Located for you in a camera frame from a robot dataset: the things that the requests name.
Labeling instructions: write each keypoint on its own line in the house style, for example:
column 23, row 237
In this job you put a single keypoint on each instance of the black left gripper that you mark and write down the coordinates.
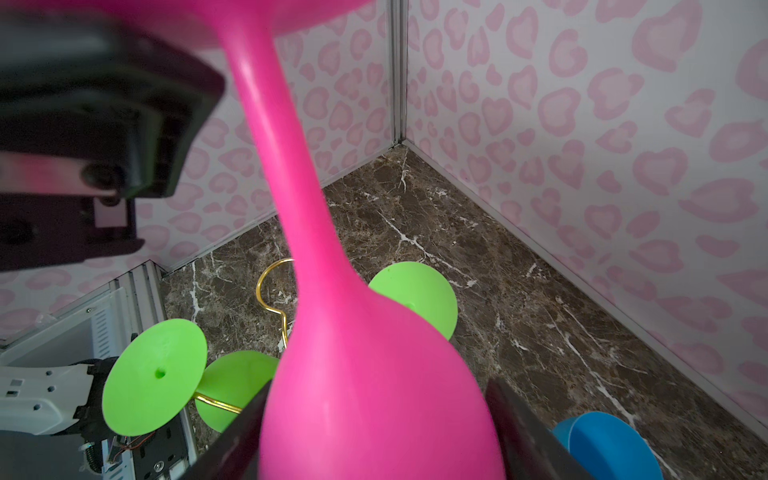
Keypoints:
column 93, row 112

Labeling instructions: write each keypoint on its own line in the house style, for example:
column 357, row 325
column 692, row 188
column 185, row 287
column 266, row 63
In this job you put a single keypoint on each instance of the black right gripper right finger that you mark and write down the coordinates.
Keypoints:
column 530, row 450

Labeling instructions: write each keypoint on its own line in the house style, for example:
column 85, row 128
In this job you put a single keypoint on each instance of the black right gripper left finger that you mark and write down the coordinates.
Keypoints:
column 234, row 455

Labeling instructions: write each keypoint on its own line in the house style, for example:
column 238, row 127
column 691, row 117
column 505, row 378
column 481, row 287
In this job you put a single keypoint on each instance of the blue wine glass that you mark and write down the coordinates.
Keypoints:
column 607, row 447

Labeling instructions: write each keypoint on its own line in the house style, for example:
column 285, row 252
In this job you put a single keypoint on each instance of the magenta wine glass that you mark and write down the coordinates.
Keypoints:
column 365, row 389

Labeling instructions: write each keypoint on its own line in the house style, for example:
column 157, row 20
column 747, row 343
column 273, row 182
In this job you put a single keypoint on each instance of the front green wine glass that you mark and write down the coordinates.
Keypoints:
column 166, row 367

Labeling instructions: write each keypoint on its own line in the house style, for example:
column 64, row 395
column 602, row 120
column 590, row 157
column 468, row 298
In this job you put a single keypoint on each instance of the green wine glass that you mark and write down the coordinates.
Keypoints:
column 166, row 367
column 422, row 289

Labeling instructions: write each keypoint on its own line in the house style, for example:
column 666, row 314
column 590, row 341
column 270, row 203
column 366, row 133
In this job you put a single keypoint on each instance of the back green wine glass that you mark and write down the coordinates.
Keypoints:
column 422, row 289

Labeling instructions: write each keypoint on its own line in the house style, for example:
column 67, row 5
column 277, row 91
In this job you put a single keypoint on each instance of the gold wire glass rack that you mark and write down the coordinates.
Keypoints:
column 273, row 312

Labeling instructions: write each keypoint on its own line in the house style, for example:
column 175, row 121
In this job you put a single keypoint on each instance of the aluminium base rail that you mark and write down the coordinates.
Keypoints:
column 53, row 375

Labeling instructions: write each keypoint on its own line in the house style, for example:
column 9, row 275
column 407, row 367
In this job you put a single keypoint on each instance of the aluminium frame post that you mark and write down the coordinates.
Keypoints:
column 397, row 11

